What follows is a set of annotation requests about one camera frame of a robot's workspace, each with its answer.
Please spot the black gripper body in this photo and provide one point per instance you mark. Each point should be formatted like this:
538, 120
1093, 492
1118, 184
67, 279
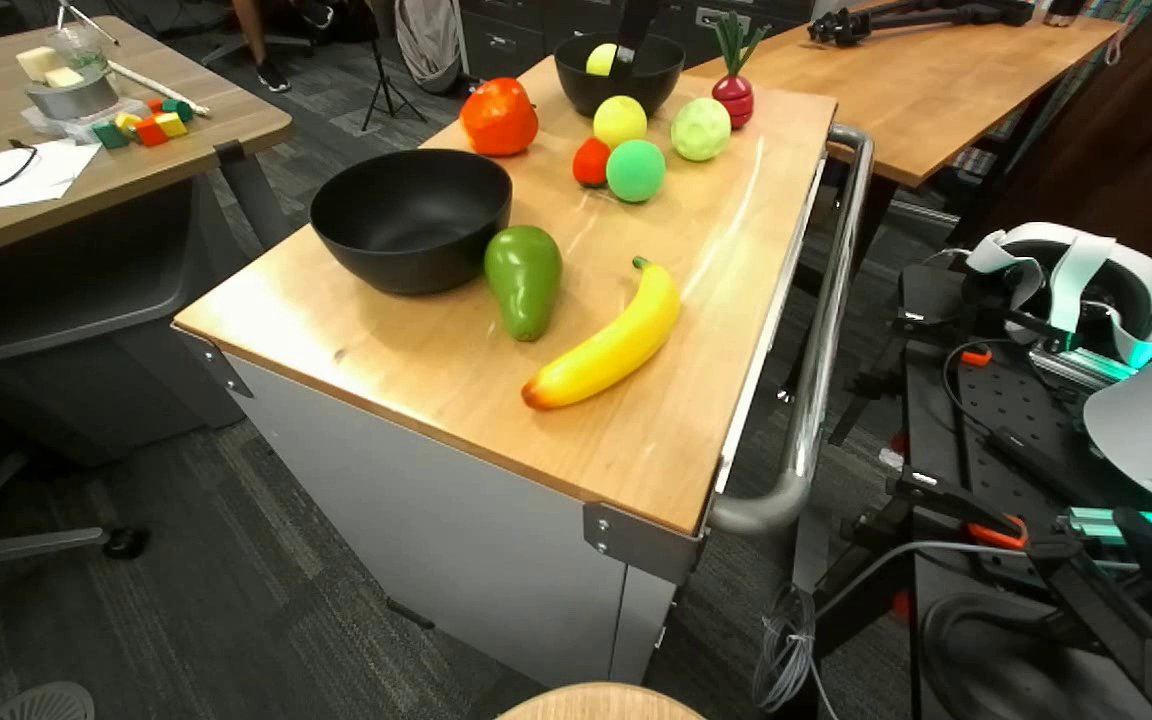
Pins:
643, 13

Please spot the black bowl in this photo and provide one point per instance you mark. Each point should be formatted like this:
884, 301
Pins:
620, 98
376, 244

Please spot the small red toy fruit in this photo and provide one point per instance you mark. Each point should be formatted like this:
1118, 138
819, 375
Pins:
734, 103

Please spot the light green toy cabbage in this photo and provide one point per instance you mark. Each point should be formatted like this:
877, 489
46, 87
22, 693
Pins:
702, 129

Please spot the red toy strawberry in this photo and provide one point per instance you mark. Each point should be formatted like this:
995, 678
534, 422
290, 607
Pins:
589, 161

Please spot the light green foam ball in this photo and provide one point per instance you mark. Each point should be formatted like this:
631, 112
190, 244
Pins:
636, 172

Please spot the red toy bell pepper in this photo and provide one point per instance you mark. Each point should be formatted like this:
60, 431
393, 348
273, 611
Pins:
501, 118

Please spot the green toy avocado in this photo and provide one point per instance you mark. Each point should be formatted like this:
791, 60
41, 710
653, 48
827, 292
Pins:
522, 283

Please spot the yellow toy banana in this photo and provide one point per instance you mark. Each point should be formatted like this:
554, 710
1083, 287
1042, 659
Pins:
601, 353

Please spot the grey hanging jacket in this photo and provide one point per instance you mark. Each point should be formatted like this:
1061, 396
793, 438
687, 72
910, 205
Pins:
435, 43

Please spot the wooden work table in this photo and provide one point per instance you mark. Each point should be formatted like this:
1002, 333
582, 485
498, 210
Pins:
922, 92

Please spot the black swivel chair base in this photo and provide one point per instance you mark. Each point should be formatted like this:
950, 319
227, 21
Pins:
292, 47

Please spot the person bare leg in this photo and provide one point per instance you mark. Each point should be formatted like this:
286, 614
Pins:
251, 30

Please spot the thin white stick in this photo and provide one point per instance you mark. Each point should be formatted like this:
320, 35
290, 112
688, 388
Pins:
180, 104

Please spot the white VR headset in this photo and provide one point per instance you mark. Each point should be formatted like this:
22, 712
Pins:
1071, 272

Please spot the coloured toy blocks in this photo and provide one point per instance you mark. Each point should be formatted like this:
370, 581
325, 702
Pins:
151, 127

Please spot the silver tool cart cabinet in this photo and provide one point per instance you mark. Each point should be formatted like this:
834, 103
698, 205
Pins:
469, 532

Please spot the clear plastic cup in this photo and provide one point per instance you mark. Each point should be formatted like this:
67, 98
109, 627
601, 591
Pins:
69, 80

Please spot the black perforated breadboard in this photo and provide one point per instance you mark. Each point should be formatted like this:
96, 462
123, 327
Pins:
1042, 440

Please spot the black mesh office chair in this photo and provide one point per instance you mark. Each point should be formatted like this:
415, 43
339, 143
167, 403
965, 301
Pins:
69, 333

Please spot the white paper sheets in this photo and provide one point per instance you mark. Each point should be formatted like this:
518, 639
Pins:
3, 183

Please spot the round wooden stool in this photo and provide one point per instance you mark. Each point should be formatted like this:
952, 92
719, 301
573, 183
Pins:
601, 707

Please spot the black stand legs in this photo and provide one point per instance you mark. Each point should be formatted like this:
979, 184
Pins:
1110, 614

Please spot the grey rounded floor object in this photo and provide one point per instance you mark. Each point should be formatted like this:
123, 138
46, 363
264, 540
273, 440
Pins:
41, 702

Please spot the black camera tripod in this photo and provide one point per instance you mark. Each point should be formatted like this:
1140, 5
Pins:
381, 52

